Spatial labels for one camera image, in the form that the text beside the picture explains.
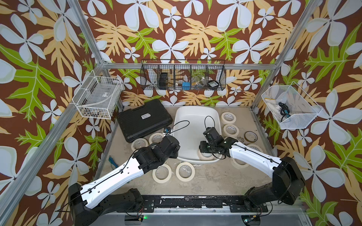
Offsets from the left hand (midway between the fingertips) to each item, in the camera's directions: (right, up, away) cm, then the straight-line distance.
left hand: (175, 145), depth 74 cm
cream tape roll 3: (-8, -20, +11) cm, 24 cm away
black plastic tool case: (-19, +16, +31) cm, 39 cm away
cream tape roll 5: (+41, +15, +38) cm, 58 cm away
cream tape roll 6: (+40, +5, +31) cm, 51 cm away
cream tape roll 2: (+6, -19, +12) cm, 23 cm away
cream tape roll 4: (-26, -2, +22) cm, 34 cm away
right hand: (+15, -3, +12) cm, 20 cm away
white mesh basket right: (+69, +21, +8) cm, 72 cm away
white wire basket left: (-44, +27, +5) cm, 52 cm away
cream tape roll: (+18, -11, +15) cm, 25 cm away
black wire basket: (+23, +46, +25) cm, 57 cm away
